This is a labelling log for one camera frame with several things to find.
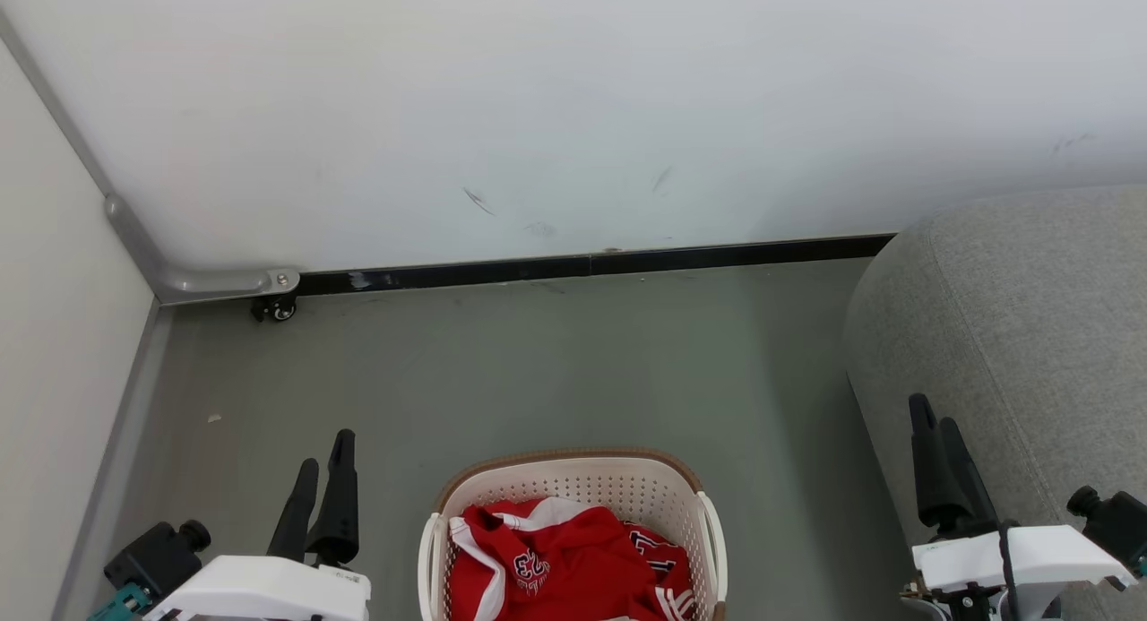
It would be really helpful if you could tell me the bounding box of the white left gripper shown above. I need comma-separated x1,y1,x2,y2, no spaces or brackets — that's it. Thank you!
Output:
143,429,371,621

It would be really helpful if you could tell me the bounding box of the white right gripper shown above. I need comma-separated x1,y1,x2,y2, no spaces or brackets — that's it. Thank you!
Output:
909,393,1137,595

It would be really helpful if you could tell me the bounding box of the red white sports garment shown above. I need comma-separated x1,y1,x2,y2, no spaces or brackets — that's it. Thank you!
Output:
448,497,664,621

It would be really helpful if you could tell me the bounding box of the red basketball jersey number 23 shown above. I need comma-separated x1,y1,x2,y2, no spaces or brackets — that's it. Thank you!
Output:
623,520,696,621

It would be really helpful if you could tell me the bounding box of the grey fabric sofa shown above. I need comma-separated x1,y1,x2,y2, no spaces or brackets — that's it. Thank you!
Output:
842,185,1147,621

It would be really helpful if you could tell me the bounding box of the grey partition base strip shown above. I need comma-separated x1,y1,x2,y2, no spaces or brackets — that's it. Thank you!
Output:
52,303,173,621

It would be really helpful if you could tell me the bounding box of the cream perforated laundry basket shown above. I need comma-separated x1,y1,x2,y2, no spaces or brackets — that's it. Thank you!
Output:
417,448,729,621

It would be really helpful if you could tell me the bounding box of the left arm cable teal connector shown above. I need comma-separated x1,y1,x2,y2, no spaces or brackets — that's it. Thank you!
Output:
88,582,151,621

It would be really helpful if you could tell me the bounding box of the grey metal frame rail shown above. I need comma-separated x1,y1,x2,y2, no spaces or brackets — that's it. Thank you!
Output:
0,12,301,305

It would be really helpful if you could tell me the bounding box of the black wall baseboard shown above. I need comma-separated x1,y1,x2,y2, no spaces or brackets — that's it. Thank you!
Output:
296,234,897,298

